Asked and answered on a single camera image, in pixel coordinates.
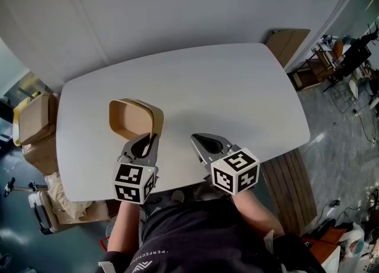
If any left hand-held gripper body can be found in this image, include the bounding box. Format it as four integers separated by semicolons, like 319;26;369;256
113;152;160;205

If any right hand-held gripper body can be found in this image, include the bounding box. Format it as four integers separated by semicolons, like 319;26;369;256
201;144;261;196

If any tan paper food tray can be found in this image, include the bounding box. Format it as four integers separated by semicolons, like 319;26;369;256
108;97;165;149

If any person's right forearm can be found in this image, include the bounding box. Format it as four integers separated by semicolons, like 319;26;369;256
227;190;285;237

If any person's left forearm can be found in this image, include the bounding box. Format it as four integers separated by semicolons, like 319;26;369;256
106;199;142;264

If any person's white shoe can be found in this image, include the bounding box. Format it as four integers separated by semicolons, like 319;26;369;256
171;190;186;204

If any white table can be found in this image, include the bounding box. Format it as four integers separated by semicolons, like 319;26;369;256
56;42;311;203

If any wooden slatted platform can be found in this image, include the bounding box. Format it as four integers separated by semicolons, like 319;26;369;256
261;148;318;237

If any beige crumpled cloth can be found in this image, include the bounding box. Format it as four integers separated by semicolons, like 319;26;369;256
44;171;93;223

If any person's black shirt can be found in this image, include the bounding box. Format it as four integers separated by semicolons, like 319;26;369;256
97;198;326;273

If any large cardboard box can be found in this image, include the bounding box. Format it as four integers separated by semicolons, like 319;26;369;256
23;133;59;176

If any grey cooler box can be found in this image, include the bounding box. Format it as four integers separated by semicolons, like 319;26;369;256
27;190;60;236

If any small cardboard box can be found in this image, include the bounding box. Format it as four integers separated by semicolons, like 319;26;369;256
18;92;59;147

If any metal tripod stand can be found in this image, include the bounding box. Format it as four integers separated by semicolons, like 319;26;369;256
2;176;49;199

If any flat cardboard sheet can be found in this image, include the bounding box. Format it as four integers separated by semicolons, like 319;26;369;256
264;28;311;69

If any wooden shelf rack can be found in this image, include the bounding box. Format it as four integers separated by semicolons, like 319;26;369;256
291;40;345;91

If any black cabinet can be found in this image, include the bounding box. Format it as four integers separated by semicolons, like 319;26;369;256
340;37;373;72

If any metal wire chair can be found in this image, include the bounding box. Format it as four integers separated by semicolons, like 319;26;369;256
329;73;361;113

